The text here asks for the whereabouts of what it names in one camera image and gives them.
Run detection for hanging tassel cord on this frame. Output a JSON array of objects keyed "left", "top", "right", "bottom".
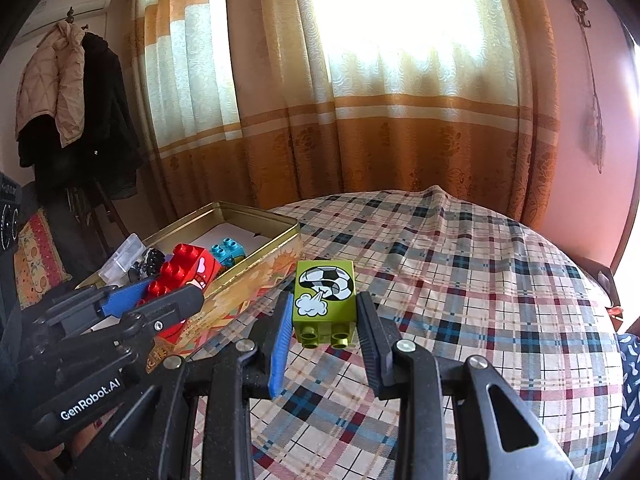
[{"left": 582, "top": 25, "right": 607, "bottom": 175}]

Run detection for orange patterned cushion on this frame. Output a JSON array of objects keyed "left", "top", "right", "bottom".
[{"left": 12, "top": 210, "right": 73, "bottom": 308}]

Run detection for black coat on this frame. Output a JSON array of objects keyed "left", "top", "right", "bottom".
[{"left": 17, "top": 31, "right": 146, "bottom": 201}]

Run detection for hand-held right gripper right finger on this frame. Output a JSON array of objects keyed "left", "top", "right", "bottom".
[{"left": 356, "top": 290, "right": 581, "bottom": 480}]

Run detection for beige quilted jacket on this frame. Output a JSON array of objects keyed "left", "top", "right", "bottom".
[{"left": 15, "top": 21, "right": 86, "bottom": 148}]

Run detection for gold tin box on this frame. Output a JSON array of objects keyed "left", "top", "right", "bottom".
[{"left": 75, "top": 201, "right": 302, "bottom": 361}]

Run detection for teal toy block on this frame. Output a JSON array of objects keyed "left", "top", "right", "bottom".
[{"left": 209, "top": 236, "right": 247, "bottom": 267}]

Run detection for plaid tablecloth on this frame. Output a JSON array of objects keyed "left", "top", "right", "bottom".
[{"left": 185, "top": 185, "right": 626, "bottom": 480}]

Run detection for black spring hand exerciser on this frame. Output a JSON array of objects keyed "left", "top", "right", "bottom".
[{"left": 127, "top": 247, "right": 166, "bottom": 281}]

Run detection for blue feather print cloth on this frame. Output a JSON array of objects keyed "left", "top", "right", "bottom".
[{"left": 617, "top": 332, "right": 640, "bottom": 466}]

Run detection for black device with knobs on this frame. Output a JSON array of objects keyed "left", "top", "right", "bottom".
[{"left": 0, "top": 171, "right": 23, "bottom": 253}]

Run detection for dark wooden chair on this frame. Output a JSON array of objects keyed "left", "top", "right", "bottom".
[{"left": 60, "top": 180, "right": 121, "bottom": 266}]

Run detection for green toy block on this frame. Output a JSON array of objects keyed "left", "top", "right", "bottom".
[{"left": 292, "top": 259, "right": 357, "bottom": 350}]

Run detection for red toy block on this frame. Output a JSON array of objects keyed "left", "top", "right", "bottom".
[{"left": 136, "top": 242, "right": 222, "bottom": 296}]

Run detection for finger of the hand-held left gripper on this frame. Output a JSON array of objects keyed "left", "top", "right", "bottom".
[
  {"left": 32, "top": 280, "right": 153, "bottom": 340},
  {"left": 47, "top": 286, "right": 206, "bottom": 386}
]

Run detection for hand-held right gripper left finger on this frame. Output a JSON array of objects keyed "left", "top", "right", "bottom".
[{"left": 65, "top": 290, "right": 296, "bottom": 480}]

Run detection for white air conditioner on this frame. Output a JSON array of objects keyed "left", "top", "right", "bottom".
[{"left": 20, "top": 0, "right": 113, "bottom": 38}]

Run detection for orange and cream curtain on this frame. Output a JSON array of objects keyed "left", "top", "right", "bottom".
[{"left": 125, "top": 0, "right": 561, "bottom": 231}]

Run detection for clear plastic box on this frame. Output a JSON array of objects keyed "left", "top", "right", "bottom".
[{"left": 97, "top": 233, "right": 146, "bottom": 281}]

